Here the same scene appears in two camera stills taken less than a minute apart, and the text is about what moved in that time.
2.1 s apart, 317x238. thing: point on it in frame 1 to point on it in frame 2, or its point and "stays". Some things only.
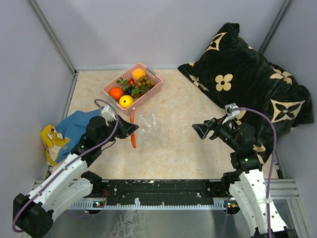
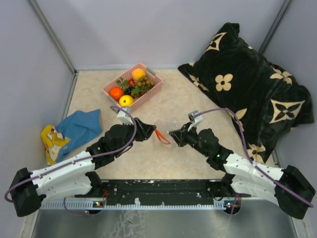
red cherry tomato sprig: (131, 81) stays
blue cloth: (73, 125) stays
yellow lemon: (126, 100) stays
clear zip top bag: (149, 134) to (161, 138)
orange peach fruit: (137, 73) stays
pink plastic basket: (128, 90) stays
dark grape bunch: (128, 91) stays
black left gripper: (126, 128) to (145, 130)
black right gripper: (203, 129) to (181, 135)
